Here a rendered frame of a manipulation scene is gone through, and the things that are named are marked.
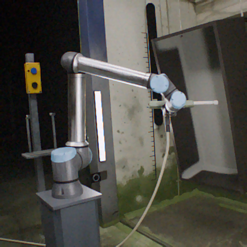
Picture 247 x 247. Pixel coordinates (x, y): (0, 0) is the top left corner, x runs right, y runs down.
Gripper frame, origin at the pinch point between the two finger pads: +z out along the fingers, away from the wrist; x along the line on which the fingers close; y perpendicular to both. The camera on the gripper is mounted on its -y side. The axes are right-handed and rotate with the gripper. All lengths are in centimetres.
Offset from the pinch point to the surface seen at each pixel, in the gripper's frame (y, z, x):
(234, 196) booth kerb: 75, 101, 87
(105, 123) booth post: -1, 66, -43
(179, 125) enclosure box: 6, 46, 20
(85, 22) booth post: -91, 43, -58
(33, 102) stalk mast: -19, 49, -104
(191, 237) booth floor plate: 98, 42, 23
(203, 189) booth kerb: 69, 135, 66
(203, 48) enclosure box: -53, 20, 38
